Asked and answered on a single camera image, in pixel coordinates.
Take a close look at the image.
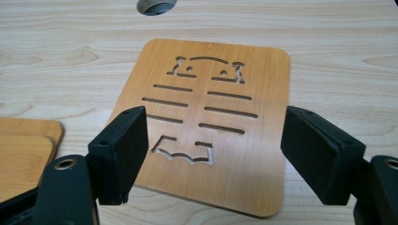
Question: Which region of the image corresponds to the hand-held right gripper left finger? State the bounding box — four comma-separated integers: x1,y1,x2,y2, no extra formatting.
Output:
87,105,149,206

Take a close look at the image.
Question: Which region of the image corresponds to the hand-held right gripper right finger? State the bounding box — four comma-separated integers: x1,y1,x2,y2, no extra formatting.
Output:
280,105,367,206

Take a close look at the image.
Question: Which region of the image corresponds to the bamboo coaster with cut-out pattern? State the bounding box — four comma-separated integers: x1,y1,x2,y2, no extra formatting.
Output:
107,37,292,218

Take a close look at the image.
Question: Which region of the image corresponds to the grey table cable grommet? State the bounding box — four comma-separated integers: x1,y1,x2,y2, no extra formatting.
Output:
136,0,178,17

